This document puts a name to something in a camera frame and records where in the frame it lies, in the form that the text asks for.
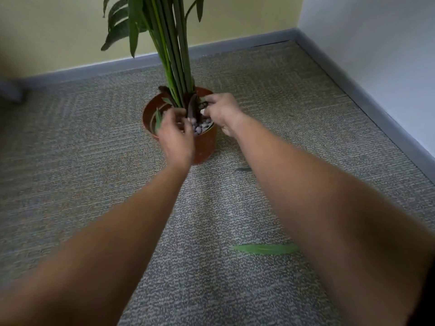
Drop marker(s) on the person's right hand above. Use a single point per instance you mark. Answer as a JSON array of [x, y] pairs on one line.
[[222, 110]]

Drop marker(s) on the person's left hand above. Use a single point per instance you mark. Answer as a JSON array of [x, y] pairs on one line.
[[175, 140]]

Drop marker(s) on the person's left fingers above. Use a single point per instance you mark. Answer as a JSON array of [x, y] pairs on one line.
[[176, 115]]

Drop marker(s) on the person's right fingers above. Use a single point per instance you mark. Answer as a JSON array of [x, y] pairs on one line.
[[210, 106]]

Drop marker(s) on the green leaf piece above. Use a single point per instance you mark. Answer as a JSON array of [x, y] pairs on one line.
[[158, 120]]

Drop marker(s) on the person's right forearm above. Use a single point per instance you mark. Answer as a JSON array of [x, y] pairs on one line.
[[340, 217]]

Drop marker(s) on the person's left forearm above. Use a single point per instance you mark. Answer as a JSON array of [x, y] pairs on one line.
[[88, 249]]

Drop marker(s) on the layer of grey pebbles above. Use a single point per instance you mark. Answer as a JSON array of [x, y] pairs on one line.
[[201, 126]]

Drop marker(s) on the terracotta plastic plant pot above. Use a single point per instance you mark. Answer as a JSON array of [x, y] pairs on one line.
[[204, 145]]

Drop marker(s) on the grey baseboard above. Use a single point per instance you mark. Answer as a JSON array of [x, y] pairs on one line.
[[238, 47]]

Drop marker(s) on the small dark fallen leaf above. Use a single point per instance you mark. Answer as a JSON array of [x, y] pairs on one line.
[[243, 169]]

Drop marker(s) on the green palm plant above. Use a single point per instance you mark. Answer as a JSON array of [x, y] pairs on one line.
[[166, 44]]

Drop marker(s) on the fallen green leaf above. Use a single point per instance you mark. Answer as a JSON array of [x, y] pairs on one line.
[[265, 249]]

